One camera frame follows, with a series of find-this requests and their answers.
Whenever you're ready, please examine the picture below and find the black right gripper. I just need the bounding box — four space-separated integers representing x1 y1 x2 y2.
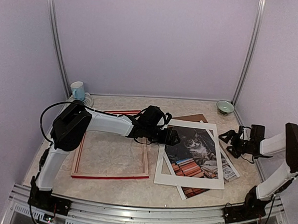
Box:
218 129 255 159

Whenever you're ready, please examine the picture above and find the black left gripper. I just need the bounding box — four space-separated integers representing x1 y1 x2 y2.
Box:
144 125 182 147

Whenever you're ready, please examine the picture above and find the white photo mat board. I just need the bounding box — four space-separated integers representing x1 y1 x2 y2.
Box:
154 117 229 190

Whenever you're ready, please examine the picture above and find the red wooden picture frame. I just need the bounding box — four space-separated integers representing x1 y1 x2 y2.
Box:
71 115 149 180

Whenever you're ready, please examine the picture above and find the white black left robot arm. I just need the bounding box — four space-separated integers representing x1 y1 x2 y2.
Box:
31 100 181 209

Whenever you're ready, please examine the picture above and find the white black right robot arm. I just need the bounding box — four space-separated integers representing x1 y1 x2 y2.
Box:
216 112 298 214

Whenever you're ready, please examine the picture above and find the cat and books photo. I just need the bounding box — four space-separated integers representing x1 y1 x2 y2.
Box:
164 126 240 200

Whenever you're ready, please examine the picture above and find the brown backing board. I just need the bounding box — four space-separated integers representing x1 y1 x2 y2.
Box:
152 111 229 157

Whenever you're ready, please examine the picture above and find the pale green ceramic bowl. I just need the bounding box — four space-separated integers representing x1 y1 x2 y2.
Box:
216 100 235 116

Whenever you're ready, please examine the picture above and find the white blue swirl plate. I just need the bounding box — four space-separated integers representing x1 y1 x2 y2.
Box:
65 91 94 109

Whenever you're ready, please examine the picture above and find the light blue mug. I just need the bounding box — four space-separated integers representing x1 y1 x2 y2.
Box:
70 81 85 101

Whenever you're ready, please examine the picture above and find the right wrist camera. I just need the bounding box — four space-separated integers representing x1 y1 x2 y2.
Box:
238 125 251 141

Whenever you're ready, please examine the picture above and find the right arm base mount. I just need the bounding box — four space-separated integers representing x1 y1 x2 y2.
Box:
223 186 270 223

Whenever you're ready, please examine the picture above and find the front aluminium rail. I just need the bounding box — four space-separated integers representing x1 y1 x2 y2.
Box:
1 184 288 224

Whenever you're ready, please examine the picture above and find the right aluminium corner post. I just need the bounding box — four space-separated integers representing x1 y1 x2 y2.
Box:
232 0 266 106

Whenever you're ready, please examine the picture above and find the aluminium corner post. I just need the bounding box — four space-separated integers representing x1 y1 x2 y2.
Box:
232 0 266 106
47 0 71 98

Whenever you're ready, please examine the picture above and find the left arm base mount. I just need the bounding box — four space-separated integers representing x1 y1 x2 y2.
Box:
28 176 72 216

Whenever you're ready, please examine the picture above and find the left aluminium corner post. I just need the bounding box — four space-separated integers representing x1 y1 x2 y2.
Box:
47 0 71 98

